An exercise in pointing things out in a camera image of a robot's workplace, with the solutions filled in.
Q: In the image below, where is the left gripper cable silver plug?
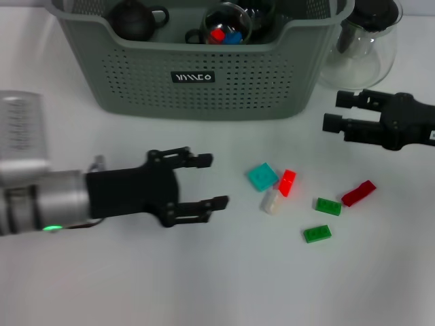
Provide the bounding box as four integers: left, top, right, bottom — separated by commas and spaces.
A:
60, 154, 107, 232

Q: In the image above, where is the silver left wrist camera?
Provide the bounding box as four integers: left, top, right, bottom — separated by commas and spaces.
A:
0, 90, 52, 175

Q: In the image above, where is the dark red toy brick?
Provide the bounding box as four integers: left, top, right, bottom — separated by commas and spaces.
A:
341, 179, 377, 207

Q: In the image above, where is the small red sloped brick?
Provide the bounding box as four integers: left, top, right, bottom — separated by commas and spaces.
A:
209, 28, 227, 45

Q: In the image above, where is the blue square toy brick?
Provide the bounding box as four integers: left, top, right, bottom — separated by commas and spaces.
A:
222, 31, 243, 46

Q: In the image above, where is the teal square toy brick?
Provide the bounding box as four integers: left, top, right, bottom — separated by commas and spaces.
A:
247, 162, 280, 194

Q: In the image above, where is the orange-red long toy brick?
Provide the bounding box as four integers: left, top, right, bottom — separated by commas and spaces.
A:
278, 168, 297, 198

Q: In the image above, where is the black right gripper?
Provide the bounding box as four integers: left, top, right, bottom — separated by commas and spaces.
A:
322, 88, 435, 152

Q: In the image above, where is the green toy brick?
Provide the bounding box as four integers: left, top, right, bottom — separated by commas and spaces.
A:
303, 223, 332, 245
314, 197, 343, 217

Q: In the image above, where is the grey-green perforated storage bin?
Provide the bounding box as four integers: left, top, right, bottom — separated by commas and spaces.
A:
50, 0, 356, 122

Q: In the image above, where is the glass teacup black sleeve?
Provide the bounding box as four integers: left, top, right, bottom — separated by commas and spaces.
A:
244, 0, 276, 35
185, 1, 254, 46

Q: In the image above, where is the glass carafe black lid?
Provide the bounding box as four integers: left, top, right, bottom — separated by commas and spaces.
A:
315, 0, 404, 92

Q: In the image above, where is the translucent white toy brick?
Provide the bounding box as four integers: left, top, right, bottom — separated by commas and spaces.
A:
260, 189, 284, 216

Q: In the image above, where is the black clay teapot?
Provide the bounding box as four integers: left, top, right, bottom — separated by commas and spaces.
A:
108, 0, 170, 41

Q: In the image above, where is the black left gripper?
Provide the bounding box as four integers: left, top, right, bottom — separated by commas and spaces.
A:
84, 146, 230, 228

